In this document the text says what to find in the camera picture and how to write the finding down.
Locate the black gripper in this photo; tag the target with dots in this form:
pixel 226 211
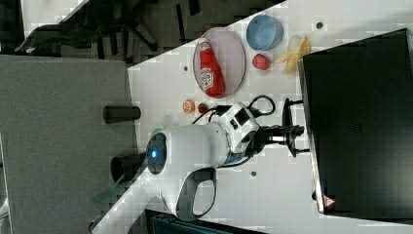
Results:
pixel 276 135

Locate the black oven door handle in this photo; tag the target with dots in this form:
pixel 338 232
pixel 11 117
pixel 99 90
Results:
pixel 291 131

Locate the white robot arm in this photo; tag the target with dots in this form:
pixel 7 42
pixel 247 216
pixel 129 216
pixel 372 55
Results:
pixel 181 158

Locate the red toy strawberry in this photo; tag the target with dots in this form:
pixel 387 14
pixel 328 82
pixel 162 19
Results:
pixel 261 62

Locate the small red toy tomato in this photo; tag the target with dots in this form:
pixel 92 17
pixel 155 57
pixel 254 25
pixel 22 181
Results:
pixel 202 107

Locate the yellow toy banana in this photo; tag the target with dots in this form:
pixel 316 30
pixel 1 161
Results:
pixel 298 46

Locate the red ketchup bottle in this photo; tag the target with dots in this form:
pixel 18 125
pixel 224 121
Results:
pixel 211 74

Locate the orange slice toy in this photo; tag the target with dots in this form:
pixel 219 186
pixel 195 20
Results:
pixel 188 106

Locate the grey oval plate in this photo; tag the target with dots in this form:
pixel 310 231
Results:
pixel 229 52

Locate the blue bowl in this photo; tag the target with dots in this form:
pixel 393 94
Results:
pixel 264 33

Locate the green colander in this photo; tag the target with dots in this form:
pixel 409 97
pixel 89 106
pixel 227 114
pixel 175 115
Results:
pixel 157 130

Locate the green spatula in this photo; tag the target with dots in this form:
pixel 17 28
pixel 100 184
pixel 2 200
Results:
pixel 106 193

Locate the black office chair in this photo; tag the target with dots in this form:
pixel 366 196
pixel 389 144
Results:
pixel 81 23

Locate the blue metal frame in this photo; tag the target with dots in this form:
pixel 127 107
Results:
pixel 163 223

